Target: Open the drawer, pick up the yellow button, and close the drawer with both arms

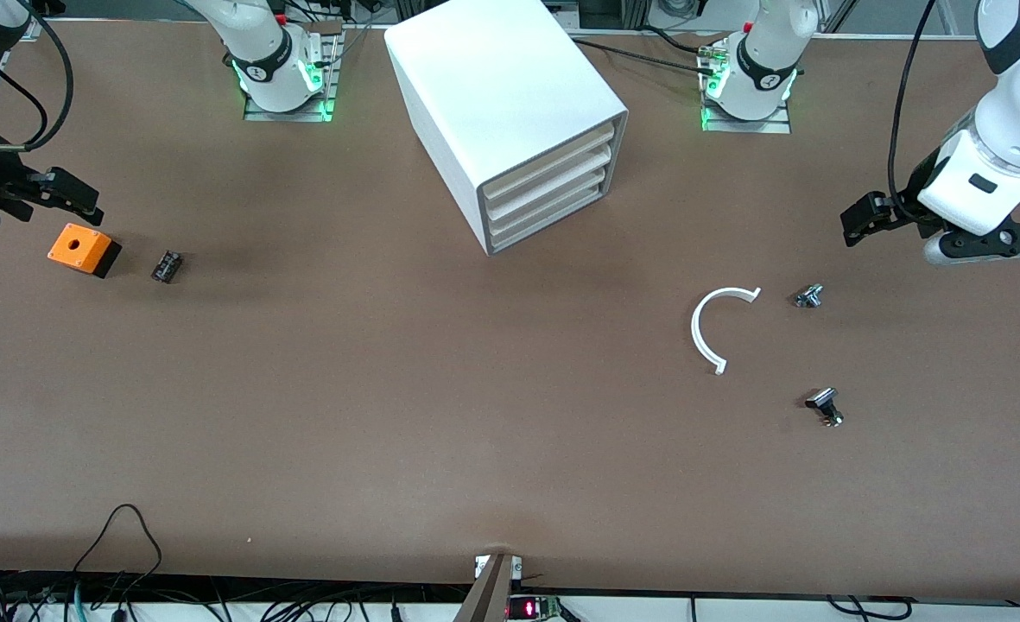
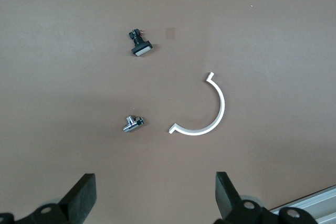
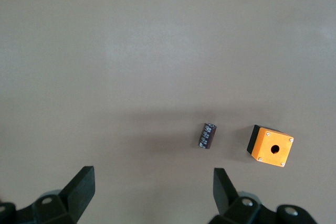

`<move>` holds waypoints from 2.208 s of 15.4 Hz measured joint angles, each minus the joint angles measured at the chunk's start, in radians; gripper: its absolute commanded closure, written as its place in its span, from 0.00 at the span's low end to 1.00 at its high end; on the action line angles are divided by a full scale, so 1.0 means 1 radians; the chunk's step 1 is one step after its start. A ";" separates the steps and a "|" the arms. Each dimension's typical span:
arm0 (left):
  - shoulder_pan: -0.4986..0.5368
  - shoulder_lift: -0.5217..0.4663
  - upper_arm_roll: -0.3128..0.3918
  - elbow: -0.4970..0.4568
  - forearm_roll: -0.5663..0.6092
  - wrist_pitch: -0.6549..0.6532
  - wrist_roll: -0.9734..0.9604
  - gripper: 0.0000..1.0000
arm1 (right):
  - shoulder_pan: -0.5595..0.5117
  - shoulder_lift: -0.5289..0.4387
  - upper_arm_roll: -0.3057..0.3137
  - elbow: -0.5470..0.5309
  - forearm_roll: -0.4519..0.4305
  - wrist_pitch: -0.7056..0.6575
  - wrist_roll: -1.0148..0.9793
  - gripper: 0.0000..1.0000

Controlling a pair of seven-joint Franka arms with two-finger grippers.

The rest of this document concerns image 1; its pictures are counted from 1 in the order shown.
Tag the white drawer cabinet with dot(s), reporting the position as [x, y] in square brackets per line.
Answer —
[492, 78]

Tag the device with red display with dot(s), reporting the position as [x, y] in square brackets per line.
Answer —
[531, 608]

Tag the small black contact block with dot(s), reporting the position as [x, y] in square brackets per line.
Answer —
[167, 266]

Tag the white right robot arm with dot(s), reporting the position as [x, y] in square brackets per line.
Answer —
[268, 52]

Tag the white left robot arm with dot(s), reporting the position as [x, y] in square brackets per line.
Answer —
[760, 60]

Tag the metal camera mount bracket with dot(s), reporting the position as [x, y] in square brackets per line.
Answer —
[488, 592]

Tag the orange and black button box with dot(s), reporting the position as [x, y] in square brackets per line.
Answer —
[78, 246]

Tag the white plastic drawer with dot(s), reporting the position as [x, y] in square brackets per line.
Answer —
[553, 192]
[553, 162]
[553, 177]
[553, 206]

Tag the small silver metal bolt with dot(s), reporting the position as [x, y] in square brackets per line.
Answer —
[808, 296]

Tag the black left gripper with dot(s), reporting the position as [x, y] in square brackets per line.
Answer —
[914, 199]

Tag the white C-shaped plastic clamp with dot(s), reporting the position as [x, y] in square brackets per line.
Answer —
[697, 333]

